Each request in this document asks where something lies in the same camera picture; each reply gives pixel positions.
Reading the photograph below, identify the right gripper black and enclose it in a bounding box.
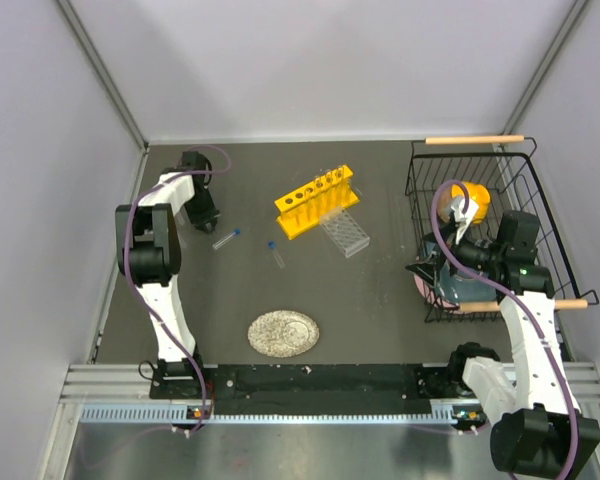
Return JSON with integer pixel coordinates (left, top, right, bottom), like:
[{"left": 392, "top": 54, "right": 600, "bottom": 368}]
[{"left": 405, "top": 218, "right": 505, "bottom": 286}]

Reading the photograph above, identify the short tube blue cap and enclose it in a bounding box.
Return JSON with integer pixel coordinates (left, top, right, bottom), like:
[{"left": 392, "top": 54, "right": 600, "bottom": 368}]
[
  {"left": 212, "top": 228, "right": 241, "bottom": 251},
  {"left": 268, "top": 241, "right": 285, "bottom": 269}
]

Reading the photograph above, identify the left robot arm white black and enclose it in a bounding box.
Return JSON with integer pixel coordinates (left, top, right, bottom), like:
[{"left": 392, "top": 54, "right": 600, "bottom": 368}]
[{"left": 114, "top": 150, "right": 220, "bottom": 398}]

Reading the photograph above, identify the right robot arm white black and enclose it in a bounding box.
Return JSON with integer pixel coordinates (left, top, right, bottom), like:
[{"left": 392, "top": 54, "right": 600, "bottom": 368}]
[{"left": 407, "top": 206, "right": 600, "bottom": 479}]

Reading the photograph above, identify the pink plate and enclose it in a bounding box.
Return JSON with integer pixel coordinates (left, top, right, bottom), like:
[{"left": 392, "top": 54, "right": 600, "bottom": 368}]
[{"left": 414, "top": 276, "right": 460, "bottom": 314}]

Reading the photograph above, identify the blue ceramic plate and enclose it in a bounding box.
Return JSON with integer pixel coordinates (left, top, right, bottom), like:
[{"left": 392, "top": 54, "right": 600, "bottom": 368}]
[{"left": 434, "top": 261, "right": 496, "bottom": 305}]

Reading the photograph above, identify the clear acrylic tube rack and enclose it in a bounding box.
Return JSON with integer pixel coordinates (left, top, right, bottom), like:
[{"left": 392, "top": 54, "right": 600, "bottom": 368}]
[{"left": 319, "top": 207, "right": 370, "bottom": 259}]

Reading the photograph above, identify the yellow test tube rack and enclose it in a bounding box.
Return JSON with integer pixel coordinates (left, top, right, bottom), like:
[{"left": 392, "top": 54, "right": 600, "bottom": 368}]
[{"left": 274, "top": 164, "right": 360, "bottom": 240}]

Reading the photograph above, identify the speckled ceramic plate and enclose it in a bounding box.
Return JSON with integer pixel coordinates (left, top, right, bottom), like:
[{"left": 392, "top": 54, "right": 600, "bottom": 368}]
[{"left": 247, "top": 310, "right": 320, "bottom": 359}]

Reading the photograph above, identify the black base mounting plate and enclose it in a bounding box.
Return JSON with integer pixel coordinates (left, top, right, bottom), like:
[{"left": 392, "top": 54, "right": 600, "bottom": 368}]
[{"left": 147, "top": 364, "right": 459, "bottom": 416}]

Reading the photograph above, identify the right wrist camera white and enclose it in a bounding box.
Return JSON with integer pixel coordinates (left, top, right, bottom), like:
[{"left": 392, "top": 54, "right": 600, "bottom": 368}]
[{"left": 450, "top": 195, "right": 479, "bottom": 245}]

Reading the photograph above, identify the black wire basket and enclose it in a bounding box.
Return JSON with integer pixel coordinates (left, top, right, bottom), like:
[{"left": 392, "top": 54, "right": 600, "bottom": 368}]
[{"left": 405, "top": 140, "right": 599, "bottom": 323}]

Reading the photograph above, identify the grey cable duct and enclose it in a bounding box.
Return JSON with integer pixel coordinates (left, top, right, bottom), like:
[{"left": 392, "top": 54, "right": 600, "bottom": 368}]
[{"left": 79, "top": 399, "right": 481, "bottom": 426}]

